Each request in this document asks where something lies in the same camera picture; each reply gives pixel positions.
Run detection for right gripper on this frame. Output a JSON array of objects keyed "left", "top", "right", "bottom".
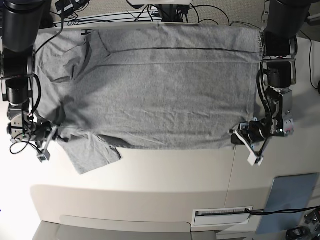
[{"left": 34, "top": 122, "right": 69, "bottom": 152}]

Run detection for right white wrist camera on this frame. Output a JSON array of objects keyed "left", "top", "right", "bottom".
[{"left": 37, "top": 149, "right": 51, "bottom": 163}]

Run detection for white cable grommet slot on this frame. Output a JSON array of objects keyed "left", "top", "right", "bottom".
[{"left": 191, "top": 206, "right": 253, "bottom": 228}]

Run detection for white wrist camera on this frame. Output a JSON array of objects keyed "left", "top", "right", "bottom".
[
  {"left": 247, "top": 153, "right": 264, "bottom": 166},
  {"left": 37, "top": 149, "right": 51, "bottom": 163}
]

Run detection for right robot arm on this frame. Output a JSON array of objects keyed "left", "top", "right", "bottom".
[{"left": 0, "top": 0, "right": 56, "bottom": 155}]

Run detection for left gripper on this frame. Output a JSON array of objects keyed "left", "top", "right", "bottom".
[{"left": 229, "top": 117, "right": 272, "bottom": 156}]

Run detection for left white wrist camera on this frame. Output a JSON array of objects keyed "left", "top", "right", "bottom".
[{"left": 247, "top": 153, "right": 264, "bottom": 166}]

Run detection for blue-grey board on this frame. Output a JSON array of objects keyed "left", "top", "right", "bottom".
[{"left": 255, "top": 173, "right": 319, "bottom": 235}]

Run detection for black floor cables bundle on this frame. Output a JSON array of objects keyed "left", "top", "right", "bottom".
[{"left": 67, "top": 0, "right": 231, "bottom": 27}]

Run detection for grey T-shirt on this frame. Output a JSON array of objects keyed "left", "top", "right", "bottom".
[{"left": 35, "top": 24, "right": 262, "bottom": 174}]

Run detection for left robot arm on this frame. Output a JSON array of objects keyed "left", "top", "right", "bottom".
[{"left": 230, "top": 0, "right": 314, "bottom": 166}]

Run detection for black cable at slot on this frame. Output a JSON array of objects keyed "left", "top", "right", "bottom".
[{"left": 245, "top": 205, "right": 320, "bottom": 216}]

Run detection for black device on floor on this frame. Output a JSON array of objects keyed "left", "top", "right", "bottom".
[{"left": 285, "top": 226, "right": 312, "bottom": 240}]

